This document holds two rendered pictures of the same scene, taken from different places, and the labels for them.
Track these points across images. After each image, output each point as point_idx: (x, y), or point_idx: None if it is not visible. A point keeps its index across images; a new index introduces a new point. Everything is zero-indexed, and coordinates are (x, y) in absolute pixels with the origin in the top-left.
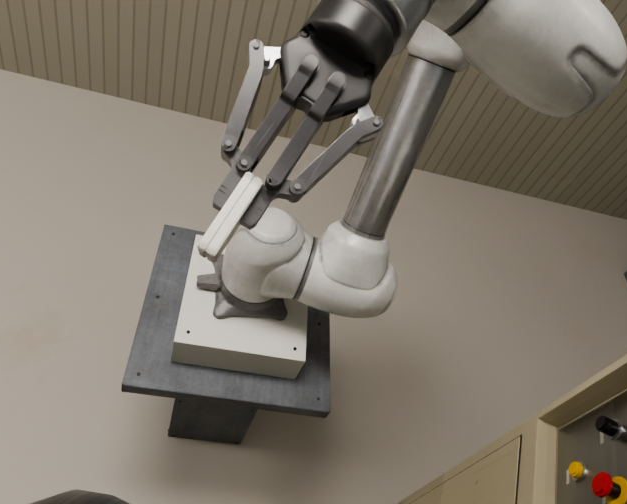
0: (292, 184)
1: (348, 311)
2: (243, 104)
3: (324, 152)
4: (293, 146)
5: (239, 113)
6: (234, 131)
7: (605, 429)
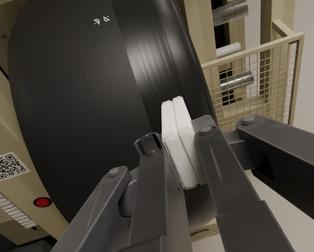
0: (123, 169)
1: None
2: (305, 145)
3: (89, 228)
4: (153, 189)
5: (289, 138)
6: (261, 128)
7: None
